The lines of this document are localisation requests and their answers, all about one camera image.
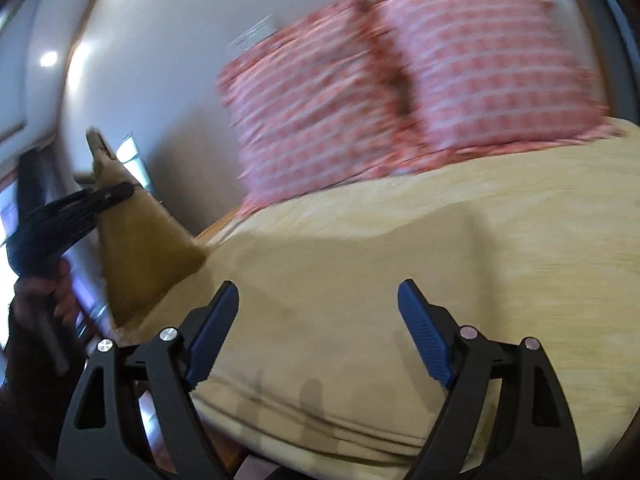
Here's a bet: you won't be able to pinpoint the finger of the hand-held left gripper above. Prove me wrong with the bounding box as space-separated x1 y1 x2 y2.
75 182 137 213

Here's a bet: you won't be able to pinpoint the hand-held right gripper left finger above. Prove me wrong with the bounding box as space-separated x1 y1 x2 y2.
56 280 240 480

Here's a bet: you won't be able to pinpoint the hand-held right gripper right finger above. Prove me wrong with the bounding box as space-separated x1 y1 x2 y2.
397 279 586 480

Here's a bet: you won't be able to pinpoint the tan pants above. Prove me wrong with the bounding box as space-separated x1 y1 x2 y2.
86 127 207 328

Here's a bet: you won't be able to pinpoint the person's left hand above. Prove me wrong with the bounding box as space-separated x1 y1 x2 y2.
11 258 76 333

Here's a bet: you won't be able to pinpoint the window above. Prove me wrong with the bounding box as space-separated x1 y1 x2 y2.
116 133 151 192

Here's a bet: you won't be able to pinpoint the yellow bed blanket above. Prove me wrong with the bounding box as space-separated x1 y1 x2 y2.
107 117 640 468

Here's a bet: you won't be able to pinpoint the red patterned pillow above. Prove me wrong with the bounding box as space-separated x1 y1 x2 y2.
216 0 426 218
372 0 628 153

